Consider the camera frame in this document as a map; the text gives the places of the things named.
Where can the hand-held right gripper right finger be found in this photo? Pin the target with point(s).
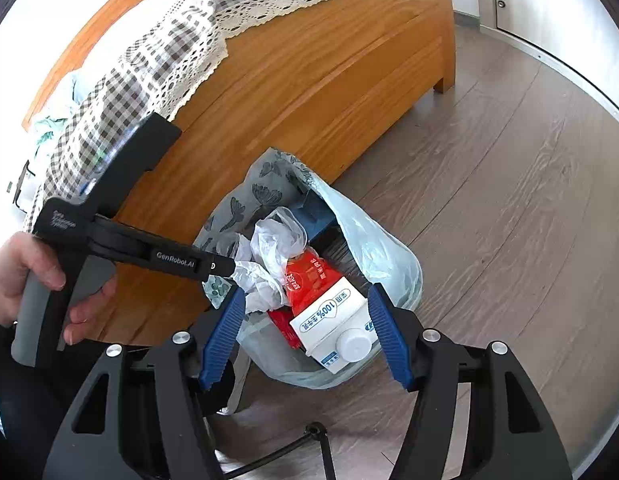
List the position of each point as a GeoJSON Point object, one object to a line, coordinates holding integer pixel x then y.
{"type": "Point", "coordinates": [387, 340]}

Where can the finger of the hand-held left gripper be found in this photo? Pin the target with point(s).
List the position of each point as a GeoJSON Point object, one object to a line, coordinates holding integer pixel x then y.
{"type": "Point", "coordinates": [223, 267]}

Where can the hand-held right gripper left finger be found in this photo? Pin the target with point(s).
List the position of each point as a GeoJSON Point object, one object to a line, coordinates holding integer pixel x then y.
{"type": "Point", "coordinates": [224, 335]}

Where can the white paper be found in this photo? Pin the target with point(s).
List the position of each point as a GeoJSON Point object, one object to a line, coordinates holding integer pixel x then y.
{"type": "Point", "coordinates": [259, 280]}

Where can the clear plastic wrapper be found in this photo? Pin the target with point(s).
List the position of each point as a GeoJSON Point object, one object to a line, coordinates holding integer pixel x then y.
{"type": "Point", "coordinates": [277, 240]}

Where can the white milk carton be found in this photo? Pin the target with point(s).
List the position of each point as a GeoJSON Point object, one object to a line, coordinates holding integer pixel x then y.
{"type": "Point", "coordinates": [324, 320]}

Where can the green printed plastic bag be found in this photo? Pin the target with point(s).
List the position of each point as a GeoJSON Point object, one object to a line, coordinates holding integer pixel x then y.
{"type": "Point", "coordinates": [384, 255]}

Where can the red snack packet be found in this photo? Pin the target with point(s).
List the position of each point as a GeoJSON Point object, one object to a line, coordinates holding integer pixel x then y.
{"type": "Point", "coordinates": [309, 280]}

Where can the person's left hand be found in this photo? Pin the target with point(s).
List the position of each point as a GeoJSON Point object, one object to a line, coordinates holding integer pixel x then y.
{"type": "Point", "coordinates": [9, 280]}

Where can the small red packet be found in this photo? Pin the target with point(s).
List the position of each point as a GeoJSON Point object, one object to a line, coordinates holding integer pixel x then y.
{"type": "Point", "coordinates": [282, 325]}

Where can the teal cloth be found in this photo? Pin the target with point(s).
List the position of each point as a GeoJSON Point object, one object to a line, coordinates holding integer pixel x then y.
{"type": "Point", "coordinates": [44, 130]}

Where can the dark blue box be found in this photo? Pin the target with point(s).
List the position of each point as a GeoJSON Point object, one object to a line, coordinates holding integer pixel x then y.
{"type": "Point", "coordinates": [314, 215]}

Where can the light blue pillow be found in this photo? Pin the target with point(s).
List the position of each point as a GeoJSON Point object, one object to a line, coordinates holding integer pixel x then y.
{"type": "Point", "coordinates": [76, 85]}

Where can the grey checked lace-trimmed blanket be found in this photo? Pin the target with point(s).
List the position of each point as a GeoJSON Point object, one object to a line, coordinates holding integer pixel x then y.
{"type": "Point", "coordinates": [139, 70]}

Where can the person's dark trouser leg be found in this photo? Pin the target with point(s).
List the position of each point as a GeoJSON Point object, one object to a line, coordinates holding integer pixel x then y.
{"type": "Point", "coordinates": [19, 390]}

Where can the wooden bed frame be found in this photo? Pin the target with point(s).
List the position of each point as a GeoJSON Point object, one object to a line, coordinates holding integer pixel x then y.
{"type": "Point", "coordinates": [314, 85]}

